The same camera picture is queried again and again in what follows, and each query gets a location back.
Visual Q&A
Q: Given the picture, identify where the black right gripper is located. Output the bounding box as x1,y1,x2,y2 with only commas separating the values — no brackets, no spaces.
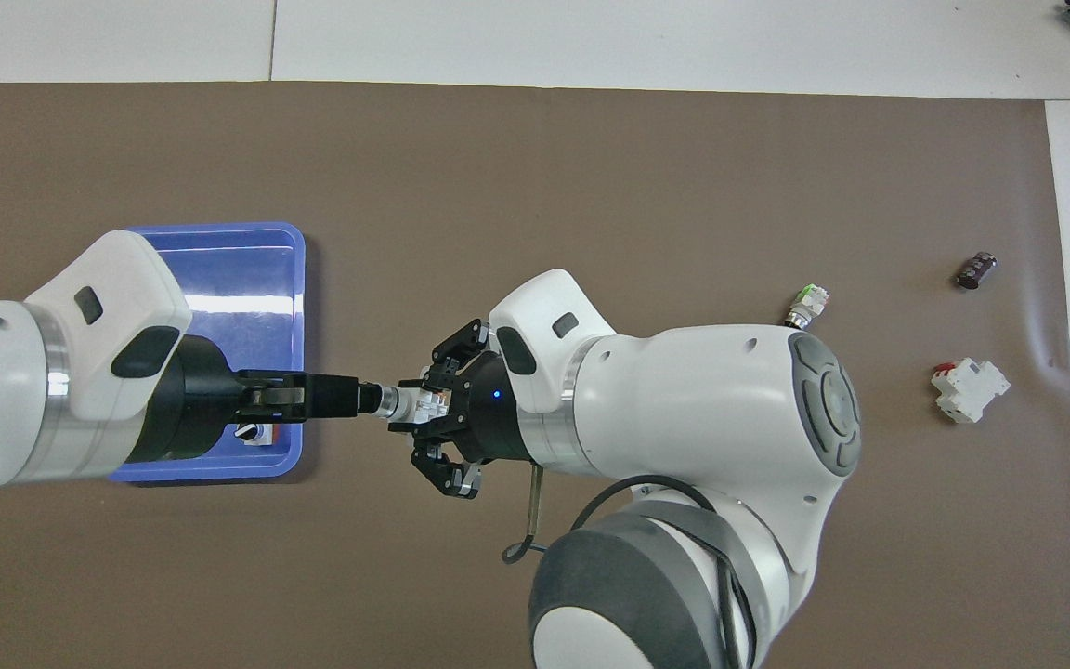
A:
388,318,537,500

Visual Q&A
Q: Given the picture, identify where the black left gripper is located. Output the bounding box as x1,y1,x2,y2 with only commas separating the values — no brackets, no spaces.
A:
125,335,362,466

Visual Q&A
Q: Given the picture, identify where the blue plastic tray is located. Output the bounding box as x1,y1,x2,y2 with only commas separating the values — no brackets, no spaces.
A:
108,221,307,484

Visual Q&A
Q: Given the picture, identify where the brown paper table mat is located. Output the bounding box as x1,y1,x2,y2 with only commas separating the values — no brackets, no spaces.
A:
0,82,1070,669

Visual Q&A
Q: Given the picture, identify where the white circuit breaker red lever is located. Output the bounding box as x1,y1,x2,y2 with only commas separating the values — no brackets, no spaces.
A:
931,358,1011,425

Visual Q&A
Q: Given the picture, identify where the small dark cylindrical component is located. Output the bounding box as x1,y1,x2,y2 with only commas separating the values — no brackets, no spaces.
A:
956,251,1000,292

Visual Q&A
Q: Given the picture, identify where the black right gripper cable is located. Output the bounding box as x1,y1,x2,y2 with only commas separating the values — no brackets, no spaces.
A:
502,465,759,669

